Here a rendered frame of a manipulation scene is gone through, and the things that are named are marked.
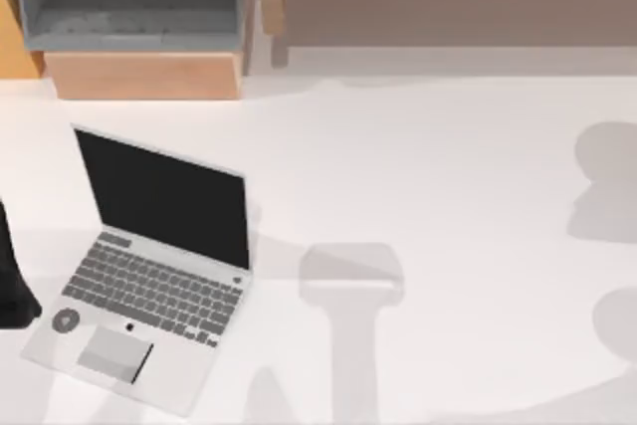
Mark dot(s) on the silver open laptop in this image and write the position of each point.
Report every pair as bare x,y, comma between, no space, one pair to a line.
149,266

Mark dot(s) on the pale wooden drawer front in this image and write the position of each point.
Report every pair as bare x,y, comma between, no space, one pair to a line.
144,74

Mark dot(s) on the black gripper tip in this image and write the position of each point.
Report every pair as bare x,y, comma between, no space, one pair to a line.
12,285

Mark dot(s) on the wooden cupboard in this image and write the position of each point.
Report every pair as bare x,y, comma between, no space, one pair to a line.
15,32

